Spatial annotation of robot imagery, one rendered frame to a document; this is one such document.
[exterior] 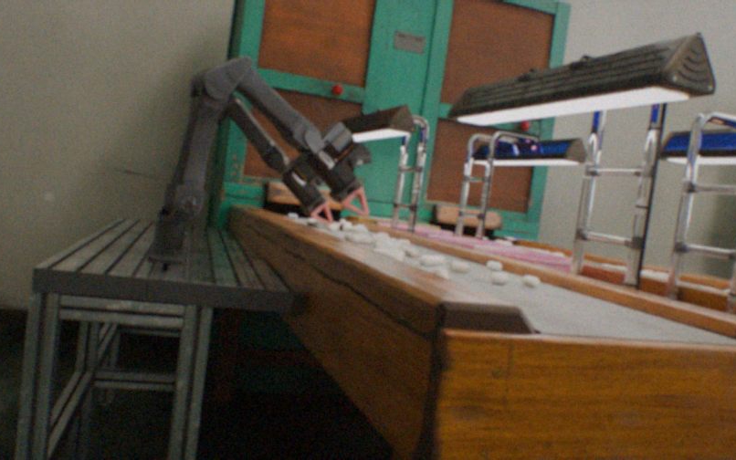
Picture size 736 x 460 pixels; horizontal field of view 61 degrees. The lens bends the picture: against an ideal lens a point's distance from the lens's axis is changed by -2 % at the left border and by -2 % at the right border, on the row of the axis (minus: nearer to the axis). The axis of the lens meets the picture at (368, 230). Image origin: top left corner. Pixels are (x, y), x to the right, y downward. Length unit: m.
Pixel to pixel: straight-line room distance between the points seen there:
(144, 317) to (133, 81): 2.22
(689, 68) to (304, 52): 1.79
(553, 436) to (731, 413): 0.25
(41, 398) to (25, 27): 2.40
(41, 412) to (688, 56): 1.11
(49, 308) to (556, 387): 0.82
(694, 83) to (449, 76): 1.85
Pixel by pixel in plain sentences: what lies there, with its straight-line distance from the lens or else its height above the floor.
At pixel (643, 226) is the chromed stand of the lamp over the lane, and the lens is 1.14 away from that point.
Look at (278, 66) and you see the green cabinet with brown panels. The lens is 2.46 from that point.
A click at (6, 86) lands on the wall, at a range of 3.37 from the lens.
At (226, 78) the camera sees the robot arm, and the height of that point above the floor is 1.07.
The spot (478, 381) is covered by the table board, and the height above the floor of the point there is 0.69.
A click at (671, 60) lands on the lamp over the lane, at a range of 0.88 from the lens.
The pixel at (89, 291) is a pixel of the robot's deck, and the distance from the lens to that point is 1.16.
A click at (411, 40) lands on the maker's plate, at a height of 1.49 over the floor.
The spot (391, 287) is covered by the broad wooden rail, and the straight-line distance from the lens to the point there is 0.76.
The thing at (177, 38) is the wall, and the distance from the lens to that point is 3.30.
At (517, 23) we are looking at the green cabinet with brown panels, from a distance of 2.86.
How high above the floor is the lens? 0.86
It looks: 3 degrees down
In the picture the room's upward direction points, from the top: 8 degrees clockwise
